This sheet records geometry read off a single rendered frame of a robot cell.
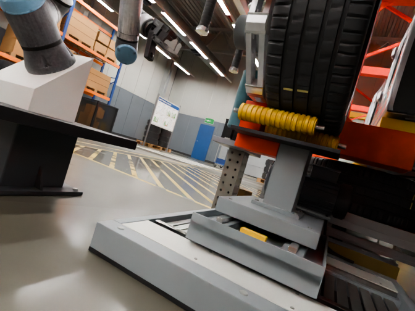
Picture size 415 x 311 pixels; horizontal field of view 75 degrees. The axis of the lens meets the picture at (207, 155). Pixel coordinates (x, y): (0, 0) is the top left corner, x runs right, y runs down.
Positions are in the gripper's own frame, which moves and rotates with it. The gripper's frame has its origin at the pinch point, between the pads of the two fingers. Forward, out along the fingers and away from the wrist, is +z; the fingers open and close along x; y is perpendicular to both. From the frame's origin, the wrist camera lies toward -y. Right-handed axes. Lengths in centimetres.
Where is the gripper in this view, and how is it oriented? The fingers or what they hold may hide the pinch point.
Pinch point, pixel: (176, 57)
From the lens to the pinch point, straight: 120.2
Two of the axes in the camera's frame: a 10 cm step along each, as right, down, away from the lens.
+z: 6.8, 6.5, -3.3
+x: 3.5, 1.1, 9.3
